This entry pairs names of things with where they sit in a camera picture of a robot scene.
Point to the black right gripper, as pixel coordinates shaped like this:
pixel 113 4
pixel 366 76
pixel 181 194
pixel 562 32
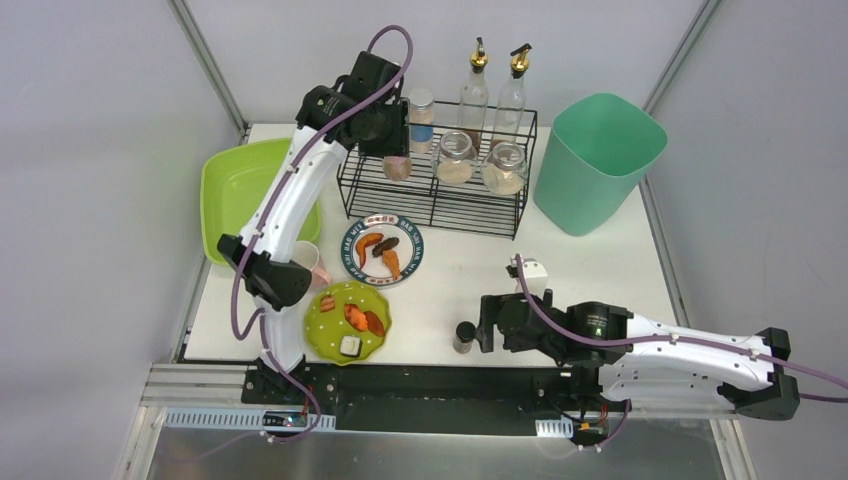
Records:
pixel 486 323

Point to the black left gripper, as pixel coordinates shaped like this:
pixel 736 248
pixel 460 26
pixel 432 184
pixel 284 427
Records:
pixel 394 145

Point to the black lid spice jar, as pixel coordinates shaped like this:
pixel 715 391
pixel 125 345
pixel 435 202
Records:
pixel 464 337

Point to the pink lid spice jar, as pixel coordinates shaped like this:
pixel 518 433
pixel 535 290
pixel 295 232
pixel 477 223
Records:
pixel 397 168

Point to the silver lid pellet jar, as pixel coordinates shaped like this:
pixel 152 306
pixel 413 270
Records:
pixel 421 116

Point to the glass jar with beige powder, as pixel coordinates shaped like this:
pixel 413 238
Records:
pixel 454 159

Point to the oil bottle with gold cap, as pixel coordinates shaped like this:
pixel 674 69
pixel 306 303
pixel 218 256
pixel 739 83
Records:
pixel 474 96

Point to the white plate with blue rim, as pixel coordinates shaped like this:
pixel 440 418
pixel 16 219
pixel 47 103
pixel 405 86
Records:
pixel 410 250

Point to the glass jar with metal ring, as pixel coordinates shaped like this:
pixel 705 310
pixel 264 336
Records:
pixel 505 169

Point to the oil bottle with black spout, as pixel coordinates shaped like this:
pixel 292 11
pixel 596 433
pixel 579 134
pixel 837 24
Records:
pixel 512 98

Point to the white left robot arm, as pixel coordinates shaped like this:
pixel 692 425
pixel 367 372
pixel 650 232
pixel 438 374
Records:
pixel 261 252

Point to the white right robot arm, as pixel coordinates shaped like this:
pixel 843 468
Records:
pixel 613 355

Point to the orange shrimp toy food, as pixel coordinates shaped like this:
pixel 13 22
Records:
pixel 366 241

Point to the dark sea cucumber toy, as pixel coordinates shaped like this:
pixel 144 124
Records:
pixel 386 244

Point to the red sausage toy piece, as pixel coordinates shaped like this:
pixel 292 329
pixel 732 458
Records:
pixel 375 324

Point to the orange fried food piece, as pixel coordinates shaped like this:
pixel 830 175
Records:
pixel 391 261

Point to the green polka dot plate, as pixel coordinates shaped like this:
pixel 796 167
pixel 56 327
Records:
pixel 324 331

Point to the white sushi toy piece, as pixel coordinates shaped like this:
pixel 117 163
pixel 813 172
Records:
pixel 351 346

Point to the pink cup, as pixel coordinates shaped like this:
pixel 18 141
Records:
pixel 307 255

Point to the lime green plastic basin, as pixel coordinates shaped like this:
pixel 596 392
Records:
pixel 233 183

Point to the sausage slice toy food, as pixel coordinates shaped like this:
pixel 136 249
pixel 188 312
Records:
pixel 327 304

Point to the green plastic waste bin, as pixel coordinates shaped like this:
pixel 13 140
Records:
pixel 598 150

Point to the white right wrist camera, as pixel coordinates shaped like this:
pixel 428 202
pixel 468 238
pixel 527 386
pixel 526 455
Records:
pixel 535 276

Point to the black wire rack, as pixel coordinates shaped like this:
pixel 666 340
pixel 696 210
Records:
pixel 425 199

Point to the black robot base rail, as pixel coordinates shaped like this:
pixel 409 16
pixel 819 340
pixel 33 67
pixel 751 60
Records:
pixel 496 401

